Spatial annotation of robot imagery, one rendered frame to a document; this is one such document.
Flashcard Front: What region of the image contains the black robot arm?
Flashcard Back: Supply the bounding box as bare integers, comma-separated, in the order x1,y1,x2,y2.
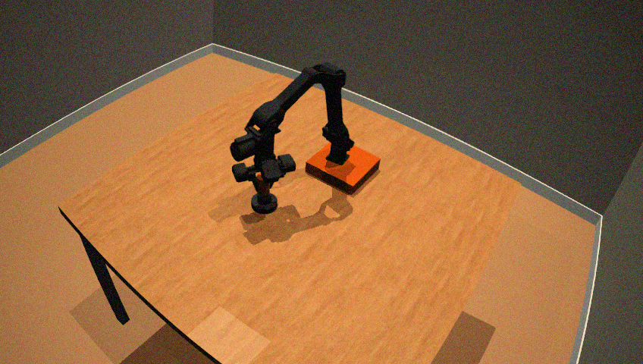
231,62,355,184

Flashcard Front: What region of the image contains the black round pedestal with short shaft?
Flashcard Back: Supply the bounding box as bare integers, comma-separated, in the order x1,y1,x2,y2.
251,193,278,214

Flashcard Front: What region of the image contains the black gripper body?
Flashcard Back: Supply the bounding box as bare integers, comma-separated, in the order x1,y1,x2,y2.
232,150,296,183

